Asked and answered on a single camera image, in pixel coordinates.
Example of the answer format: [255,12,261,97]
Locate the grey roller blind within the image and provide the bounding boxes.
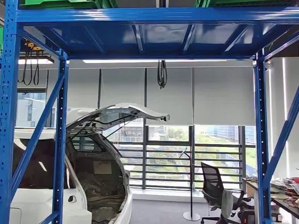
[146,67,193,126]
[101,68,145,119]
[193,66,256,126]
[68,68,100,109]

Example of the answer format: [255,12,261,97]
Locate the black mesh office chair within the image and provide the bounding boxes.
[200,162,245,224]

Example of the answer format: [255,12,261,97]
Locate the black hanging cable bundle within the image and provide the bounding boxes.
[157,60,168,90]

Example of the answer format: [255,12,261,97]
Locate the grey jacket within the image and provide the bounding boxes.
[220,189,234,219]

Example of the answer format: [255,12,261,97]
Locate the white car body shell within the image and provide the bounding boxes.
[9,103,171,224]

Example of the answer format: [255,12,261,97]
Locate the black pole floor stand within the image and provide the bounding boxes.
[178,147,201,222]

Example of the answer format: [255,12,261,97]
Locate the black equipment case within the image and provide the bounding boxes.
[238,206,256,224]

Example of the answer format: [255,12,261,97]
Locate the long ceiling light bar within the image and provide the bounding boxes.
[82,58,227,64]

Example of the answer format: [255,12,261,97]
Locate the black window railing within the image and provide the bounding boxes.
[112,140,256,190]

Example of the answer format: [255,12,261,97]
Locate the black hanging cable loops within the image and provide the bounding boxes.
[18,51,49,90]

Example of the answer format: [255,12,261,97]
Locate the blue steel shelving rack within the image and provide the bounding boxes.
[0,0,299,224]

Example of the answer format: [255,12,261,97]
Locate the yellow black rail trolley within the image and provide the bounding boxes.
[24,42,43,52]

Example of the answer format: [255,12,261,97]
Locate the green plastic crate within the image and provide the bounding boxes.
[195,0,299,7]
[18,0,97,9]

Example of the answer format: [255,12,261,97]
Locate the rectangular ceiling lamp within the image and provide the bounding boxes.
[18,58,54,65]

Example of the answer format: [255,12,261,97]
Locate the dark top desk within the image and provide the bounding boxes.
[242,177,299,220]

